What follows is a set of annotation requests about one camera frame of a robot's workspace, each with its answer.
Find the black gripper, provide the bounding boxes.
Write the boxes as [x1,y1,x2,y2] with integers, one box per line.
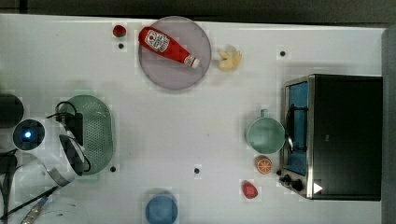
[65,113,83,145]

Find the green oval strainer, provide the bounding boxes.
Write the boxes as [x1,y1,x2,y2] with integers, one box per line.
[57,95,113,175]

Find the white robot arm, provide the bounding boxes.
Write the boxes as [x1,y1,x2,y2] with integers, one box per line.
[1,116,92,224]

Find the small red toy tomato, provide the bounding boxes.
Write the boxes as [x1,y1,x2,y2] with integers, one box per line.
[112,25,127,38]

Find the purple round plate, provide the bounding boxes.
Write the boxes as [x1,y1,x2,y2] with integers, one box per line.
[138,16,211,91]

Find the red ketchup bottle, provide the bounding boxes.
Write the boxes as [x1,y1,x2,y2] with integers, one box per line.
[138,26,201,68]

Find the blue bowl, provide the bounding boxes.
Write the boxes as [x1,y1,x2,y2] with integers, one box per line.
[145,193,178,224]

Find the peeled toy banana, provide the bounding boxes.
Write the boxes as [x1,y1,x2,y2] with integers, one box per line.
[218,46,242,72]

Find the red toy strawberry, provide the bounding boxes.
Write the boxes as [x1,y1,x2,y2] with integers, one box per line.
[242,181,259,199]

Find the green cup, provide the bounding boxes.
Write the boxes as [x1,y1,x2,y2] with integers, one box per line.
[245,109,285,154]

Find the toy orange half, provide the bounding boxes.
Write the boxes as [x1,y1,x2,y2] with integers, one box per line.
[255,156,272,175]

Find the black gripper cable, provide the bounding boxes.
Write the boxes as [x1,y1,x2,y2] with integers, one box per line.
[46,101,78,120]

